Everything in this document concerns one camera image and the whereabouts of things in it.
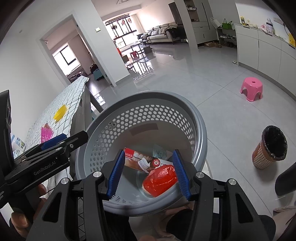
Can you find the white paper bag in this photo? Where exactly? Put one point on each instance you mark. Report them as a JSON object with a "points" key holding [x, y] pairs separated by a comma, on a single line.
{"points": [[215, 22]]}

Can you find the red plastic bag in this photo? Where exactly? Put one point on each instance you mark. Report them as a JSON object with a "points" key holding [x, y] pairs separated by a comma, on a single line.
{"points": [[159, 180]]}

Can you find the green tote bag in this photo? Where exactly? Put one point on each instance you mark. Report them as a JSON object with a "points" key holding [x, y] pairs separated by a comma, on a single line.
{"points": [[227, 25]]}

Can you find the square ceiling light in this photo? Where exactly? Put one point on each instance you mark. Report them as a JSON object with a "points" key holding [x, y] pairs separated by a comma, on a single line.
{"points": [[123, 1]]}

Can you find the person's dark trouser leg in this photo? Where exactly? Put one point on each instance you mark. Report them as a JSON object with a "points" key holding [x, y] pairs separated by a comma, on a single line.
{"points": [[231, 231]]}

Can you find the white jar with label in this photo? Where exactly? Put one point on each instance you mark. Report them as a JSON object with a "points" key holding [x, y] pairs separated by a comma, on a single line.
{"points": [[19, 142]]}

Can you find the red small stool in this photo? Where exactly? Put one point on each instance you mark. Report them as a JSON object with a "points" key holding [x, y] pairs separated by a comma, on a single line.
{"points": [[134, 54]]}

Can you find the balcony window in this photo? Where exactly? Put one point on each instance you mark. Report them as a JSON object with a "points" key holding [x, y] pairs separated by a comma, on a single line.
{"points": [[120, 32]]}

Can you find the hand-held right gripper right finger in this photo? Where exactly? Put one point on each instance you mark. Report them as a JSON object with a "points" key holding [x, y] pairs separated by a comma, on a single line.
{"points": [[182, 176]]}

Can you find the white sideboard cabinet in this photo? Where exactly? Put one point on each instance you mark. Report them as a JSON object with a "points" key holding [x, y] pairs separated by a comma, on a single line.
{"points": [[259, 48]]}

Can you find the grey sofa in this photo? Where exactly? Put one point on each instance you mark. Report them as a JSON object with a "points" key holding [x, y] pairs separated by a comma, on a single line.
{"points": [[159, 32]]}

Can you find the person's left hand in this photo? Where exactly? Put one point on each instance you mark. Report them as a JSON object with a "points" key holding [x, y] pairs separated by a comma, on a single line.
{"points": [[18, 222]]}

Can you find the glass coffee table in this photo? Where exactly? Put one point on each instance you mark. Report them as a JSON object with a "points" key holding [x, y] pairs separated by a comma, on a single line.
{"points": [[138, 44]]}

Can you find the white wall outlet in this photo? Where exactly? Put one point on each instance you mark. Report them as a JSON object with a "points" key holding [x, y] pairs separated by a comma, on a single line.
{"points": [[278, 20]]}

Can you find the teal storage box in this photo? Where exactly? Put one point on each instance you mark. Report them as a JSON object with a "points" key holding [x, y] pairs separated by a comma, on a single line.
{"points": [[97, 74]]}

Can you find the bedroom window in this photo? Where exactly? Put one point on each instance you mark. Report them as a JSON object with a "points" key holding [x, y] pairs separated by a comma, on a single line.
{"points": [[67, 59]]}

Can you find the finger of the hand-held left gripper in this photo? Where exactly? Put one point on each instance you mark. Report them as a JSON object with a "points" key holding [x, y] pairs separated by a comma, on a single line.
{"points": [[54, 140], [76, 140]]}

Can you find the small pale blue packet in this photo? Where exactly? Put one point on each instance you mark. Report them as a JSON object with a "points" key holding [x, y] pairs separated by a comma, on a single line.
{"points": [[159, 151]]}

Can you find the white shelf cabinet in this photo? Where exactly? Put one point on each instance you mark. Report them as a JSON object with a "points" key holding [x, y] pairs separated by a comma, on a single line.
{"points": [[200, 30]]}

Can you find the red toothpaste box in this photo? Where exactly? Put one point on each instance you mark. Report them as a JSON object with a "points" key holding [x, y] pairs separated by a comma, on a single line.
{"points": [[136, 160]]}

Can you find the white doll-shaped bottle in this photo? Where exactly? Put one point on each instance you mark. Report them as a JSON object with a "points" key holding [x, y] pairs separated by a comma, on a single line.
{"points": [[269, 26]]}

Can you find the checkered bin with black bag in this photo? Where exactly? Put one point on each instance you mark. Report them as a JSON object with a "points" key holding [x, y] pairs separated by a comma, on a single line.
{"points": [[261, 157]]}

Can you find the black tube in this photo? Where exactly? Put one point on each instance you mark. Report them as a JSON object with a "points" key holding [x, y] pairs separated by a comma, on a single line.
{"points": [[286, 178]]}

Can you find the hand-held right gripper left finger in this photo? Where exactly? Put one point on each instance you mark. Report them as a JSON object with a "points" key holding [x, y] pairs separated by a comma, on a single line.
{"points": [[115, 176]]}

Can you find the white checkered tablecloth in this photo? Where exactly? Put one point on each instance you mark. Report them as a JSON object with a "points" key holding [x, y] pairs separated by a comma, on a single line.
{"points": [[67, 99]]}

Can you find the yellow item on sideboard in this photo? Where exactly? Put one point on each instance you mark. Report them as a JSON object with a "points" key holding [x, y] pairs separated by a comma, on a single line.
{"points": [[291, 39]]}

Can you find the pink plastic stool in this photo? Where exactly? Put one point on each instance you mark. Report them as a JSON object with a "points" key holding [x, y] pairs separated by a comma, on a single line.
{"points": [[251, 87]]}

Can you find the shoe rack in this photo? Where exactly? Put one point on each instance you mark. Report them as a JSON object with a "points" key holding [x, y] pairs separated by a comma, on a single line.
{"points": [[226, 37]]}

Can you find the pale pink plastic toy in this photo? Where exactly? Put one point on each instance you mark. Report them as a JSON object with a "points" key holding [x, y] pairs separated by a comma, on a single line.
{"points": [[47, 126]]}

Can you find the cardboard boxes on floor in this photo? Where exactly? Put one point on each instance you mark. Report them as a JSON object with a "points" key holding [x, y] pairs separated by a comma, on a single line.
{"points": [[209, 44]]}

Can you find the small grey bin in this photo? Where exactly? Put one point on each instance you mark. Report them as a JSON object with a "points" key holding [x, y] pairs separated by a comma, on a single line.
{"points": [[148, 49]]}

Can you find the grey perforated plastic basket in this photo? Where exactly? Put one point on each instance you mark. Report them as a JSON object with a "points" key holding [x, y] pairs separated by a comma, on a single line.
{"points": [[161, 97]]}

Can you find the pink mesh plastic item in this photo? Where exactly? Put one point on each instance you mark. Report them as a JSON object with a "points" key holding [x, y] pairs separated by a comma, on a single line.
{"points": [[47, 134]]}

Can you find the small yellow white box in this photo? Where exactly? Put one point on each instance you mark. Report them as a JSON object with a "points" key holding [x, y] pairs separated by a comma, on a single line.
{"points": [[242, 20]]}

